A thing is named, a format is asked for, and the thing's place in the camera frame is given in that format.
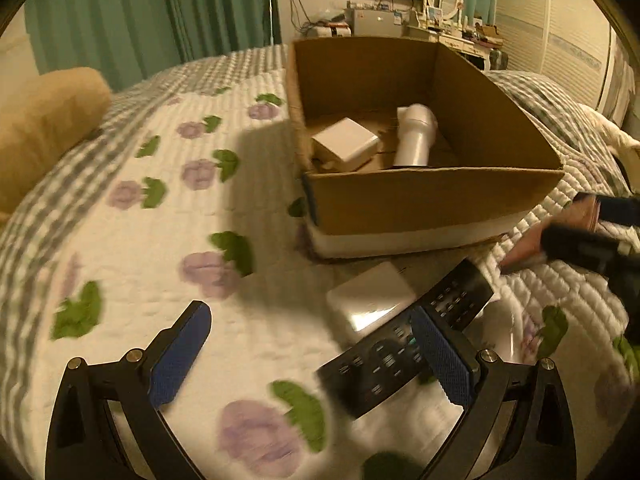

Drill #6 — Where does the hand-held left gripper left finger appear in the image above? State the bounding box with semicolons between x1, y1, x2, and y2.
44;300;213;480

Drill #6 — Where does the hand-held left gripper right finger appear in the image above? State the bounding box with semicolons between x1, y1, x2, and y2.
410;306;579;480

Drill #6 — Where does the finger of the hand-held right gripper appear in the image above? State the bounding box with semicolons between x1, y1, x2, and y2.
542;224;627;275
595;195;640;227

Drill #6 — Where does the black remote control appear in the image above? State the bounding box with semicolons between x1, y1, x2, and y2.
316;258;508;419

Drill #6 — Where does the brown cardboard box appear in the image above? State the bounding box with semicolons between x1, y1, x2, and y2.
286;36;566;261

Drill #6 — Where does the floral quilted bedspread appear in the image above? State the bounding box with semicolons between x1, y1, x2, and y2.
0;42;640;480

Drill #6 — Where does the white wardrobe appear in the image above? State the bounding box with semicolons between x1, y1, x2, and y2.
492;0;636;121

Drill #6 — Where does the white cylindrical bottle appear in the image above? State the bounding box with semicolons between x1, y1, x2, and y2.
392;104;440;170

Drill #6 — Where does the white dressing table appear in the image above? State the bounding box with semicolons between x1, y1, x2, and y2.
407;19;508;72

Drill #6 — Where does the small white box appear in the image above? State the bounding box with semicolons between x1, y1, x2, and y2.
311;118;382;174

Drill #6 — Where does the tan pillow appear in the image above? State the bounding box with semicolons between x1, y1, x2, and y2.
0;67;112;222

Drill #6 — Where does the white mini fridge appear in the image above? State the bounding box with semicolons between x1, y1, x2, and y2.
352;8;402;37

